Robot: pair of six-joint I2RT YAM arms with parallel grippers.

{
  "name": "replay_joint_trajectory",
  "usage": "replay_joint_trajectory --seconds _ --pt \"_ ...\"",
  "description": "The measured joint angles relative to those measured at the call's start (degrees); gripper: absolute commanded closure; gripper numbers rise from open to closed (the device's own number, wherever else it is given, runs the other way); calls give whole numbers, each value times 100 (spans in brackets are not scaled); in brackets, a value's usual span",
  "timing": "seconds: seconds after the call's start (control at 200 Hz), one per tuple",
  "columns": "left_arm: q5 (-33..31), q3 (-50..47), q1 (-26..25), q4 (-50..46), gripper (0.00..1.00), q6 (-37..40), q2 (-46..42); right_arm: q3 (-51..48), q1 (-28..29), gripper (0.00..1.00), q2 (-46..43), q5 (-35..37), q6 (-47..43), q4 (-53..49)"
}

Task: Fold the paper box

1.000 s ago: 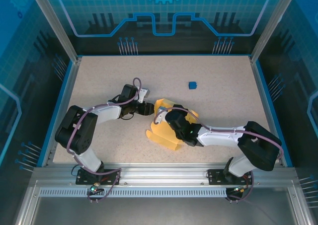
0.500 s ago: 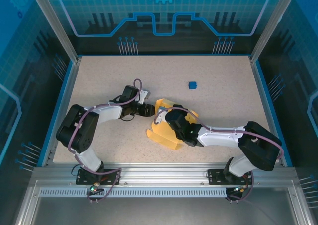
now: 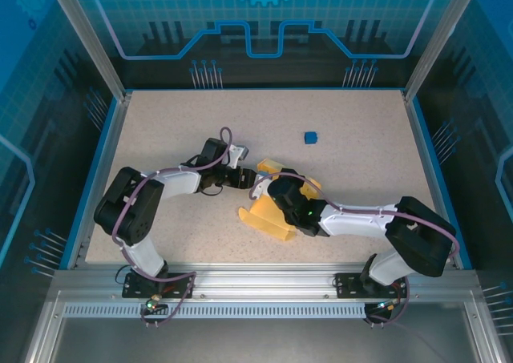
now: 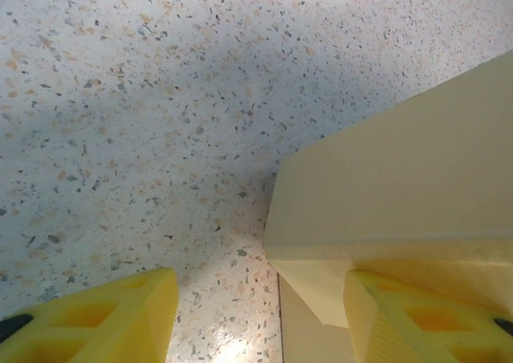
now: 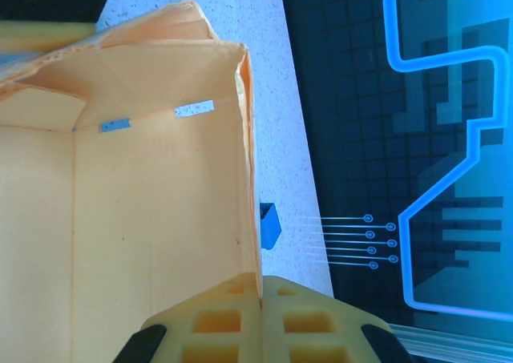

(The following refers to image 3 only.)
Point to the yellow paper box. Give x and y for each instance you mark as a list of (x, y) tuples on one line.
[(264, 214)]

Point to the blue toy brick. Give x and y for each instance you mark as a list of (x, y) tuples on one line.
[(310, 138)]

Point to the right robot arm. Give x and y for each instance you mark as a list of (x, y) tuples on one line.
[(421, 235)]

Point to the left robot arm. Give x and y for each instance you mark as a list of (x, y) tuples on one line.
[(140, 219)]

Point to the blue table edge strip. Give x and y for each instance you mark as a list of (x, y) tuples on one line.
[(438, 170), (95, 170)]

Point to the small connector with green light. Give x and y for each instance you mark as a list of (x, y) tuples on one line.
[(386, 307), (152, 303)]

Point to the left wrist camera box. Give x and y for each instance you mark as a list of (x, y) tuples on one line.
[(240, 153)]

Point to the aluminium frame beam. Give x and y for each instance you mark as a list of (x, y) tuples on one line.
[(260, 279)]

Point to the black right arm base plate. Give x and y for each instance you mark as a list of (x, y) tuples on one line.
[(348, 287)]

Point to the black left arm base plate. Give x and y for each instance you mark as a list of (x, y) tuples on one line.
[(134, 289)]

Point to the aluminium frame post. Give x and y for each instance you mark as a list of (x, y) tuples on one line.
[(96, 50), (433, 50)]

